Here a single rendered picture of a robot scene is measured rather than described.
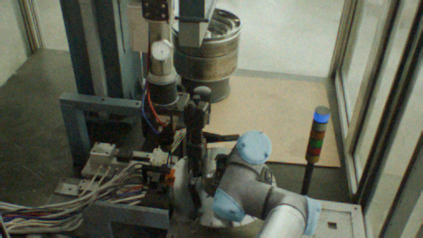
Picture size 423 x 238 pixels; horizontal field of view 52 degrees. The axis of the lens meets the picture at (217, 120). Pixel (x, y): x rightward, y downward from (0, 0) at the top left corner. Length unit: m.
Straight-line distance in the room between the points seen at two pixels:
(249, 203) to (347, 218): 0.51
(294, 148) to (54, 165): 0.93
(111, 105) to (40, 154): 0.44
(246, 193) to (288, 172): 0.77
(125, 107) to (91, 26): 0.35
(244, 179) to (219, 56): 0.95
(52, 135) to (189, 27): 0.80
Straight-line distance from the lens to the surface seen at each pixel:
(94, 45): 1.69
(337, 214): 1.36
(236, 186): 0.91
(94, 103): 1.50
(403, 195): 1.02
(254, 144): 0.93
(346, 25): 2.15
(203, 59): 1.78
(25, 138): 1.91
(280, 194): 0.90
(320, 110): 1.29
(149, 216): 1.19
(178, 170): 1.35
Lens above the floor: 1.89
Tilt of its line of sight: 38 degrees down
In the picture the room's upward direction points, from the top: 2 degrees clockwise
